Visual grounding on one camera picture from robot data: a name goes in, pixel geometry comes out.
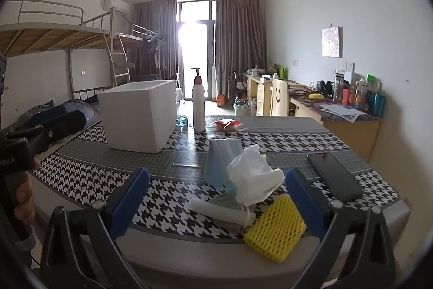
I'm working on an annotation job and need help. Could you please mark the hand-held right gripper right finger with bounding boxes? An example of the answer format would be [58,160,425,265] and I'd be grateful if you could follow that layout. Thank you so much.
[284,168,396,289]

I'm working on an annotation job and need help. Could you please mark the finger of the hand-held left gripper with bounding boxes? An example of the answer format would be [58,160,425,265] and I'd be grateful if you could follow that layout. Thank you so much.
[34,109,87,145]
[14,105,69,132]

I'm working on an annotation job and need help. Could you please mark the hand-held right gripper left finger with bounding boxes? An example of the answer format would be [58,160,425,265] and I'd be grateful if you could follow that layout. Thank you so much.
[40,168,151,289]

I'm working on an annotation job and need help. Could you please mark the yellow foam fruit net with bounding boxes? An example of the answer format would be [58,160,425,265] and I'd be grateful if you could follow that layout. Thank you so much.
[243,193,307,263]

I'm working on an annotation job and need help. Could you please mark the white face mask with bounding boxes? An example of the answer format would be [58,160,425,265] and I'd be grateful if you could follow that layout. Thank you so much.
[235,169,285,208]

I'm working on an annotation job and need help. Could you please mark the white foam box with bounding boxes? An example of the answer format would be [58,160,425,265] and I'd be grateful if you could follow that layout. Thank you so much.
[97,79,177,154]

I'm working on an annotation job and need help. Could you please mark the blue face mask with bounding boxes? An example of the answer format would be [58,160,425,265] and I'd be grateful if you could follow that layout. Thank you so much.
[204,139,245,192]

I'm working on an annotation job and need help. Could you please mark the person's left hand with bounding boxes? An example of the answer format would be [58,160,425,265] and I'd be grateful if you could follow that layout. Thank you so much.
[14,157,40,225]

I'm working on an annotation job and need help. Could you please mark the dark printed cloth bundle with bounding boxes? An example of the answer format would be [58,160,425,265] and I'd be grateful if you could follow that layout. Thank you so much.
[20,100,56,122]

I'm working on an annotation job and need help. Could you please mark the houndstooth tablecloth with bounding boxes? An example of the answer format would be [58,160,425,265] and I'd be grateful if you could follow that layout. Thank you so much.
[32,115,411,242]

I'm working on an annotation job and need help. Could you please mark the black smartphone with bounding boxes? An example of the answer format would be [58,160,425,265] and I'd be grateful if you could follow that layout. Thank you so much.
[307,152,364,202]

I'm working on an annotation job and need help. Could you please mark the clear crumpled plastic bag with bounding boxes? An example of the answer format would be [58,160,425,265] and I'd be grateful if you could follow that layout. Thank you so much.
[227,144,273,181]

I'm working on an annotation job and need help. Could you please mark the large metal bunk bed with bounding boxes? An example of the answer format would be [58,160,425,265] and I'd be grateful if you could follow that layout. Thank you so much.
[0,0,132,117]

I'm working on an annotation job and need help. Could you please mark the wooden desk with patterned cover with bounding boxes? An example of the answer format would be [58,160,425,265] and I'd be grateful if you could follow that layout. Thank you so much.
[287,82,383,161]

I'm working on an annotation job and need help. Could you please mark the blue glass dish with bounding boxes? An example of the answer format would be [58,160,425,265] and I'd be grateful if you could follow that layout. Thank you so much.
[176,115,194,129]

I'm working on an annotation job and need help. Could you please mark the printed papers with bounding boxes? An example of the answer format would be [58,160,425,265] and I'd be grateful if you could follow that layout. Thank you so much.
[320,104,366,123]

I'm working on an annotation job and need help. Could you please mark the wooden smiley face chair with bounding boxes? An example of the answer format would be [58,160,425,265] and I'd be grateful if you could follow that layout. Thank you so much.
[270,78,290,117]

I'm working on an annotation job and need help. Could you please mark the red snack packet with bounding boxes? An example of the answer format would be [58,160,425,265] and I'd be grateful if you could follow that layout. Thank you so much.
[211,119,242,132]

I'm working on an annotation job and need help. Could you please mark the small metal bunk bed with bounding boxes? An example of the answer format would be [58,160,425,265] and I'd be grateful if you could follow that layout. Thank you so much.
[115,24,179,86]

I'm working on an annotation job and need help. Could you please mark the hanging dark clothes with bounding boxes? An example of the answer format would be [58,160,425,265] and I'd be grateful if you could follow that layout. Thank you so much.
[144,35,163,68]

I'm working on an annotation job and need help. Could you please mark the wooden desk with drawers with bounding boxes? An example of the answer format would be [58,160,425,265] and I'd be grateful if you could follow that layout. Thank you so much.
[244,72,288,117]

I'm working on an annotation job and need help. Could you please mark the brown curtain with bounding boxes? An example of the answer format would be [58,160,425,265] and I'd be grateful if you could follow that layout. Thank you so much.
[215,0,267,96]
[130,0,179,81]

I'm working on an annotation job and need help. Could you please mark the white pump bottle red cap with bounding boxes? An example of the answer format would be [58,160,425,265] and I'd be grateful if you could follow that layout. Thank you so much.
[189,67,206,133]

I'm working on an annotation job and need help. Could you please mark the group of toiletry bottles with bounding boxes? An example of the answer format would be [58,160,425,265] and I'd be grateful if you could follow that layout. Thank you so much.
[333,70,386,118]

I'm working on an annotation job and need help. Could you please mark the white air conditioner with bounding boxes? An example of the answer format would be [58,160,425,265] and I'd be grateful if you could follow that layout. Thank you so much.
[103,0,131,12]

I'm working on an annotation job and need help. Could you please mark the glass balcony door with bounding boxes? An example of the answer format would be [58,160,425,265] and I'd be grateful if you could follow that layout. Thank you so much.
[176,0,217,100]

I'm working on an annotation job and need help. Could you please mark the cartoon wall picture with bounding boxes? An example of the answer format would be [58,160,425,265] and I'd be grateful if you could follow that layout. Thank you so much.
[321,26,343,57]

